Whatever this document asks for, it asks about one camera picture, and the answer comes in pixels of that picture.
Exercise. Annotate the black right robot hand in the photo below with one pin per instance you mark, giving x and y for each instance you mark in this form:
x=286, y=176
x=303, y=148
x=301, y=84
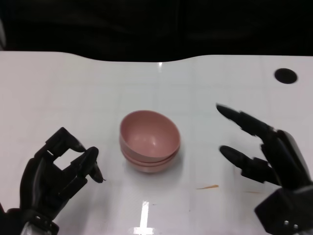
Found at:
x=288, y=161

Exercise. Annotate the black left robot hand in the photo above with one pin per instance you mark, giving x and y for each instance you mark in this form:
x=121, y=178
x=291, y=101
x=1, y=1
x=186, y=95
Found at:
x=44, y=183

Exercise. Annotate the pink bowl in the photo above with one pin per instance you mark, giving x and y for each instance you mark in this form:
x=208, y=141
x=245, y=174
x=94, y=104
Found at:
x=149, y=169
x=146, y=163
x=149, y=132

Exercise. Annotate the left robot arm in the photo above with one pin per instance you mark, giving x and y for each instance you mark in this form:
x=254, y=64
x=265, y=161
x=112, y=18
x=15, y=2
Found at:
x=24, y=224

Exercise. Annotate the small orange scrap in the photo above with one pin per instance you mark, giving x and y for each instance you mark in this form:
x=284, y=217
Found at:
x=207, y=187

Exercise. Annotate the black round table grommet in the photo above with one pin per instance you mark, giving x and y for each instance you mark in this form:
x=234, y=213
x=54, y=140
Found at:
x=285, y=76

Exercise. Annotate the black backdrop curtain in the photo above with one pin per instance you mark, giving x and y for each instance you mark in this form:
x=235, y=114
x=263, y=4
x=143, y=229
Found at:
x=122, y=27

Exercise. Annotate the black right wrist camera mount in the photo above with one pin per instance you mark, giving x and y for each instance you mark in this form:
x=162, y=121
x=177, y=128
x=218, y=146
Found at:
x=281, y=210

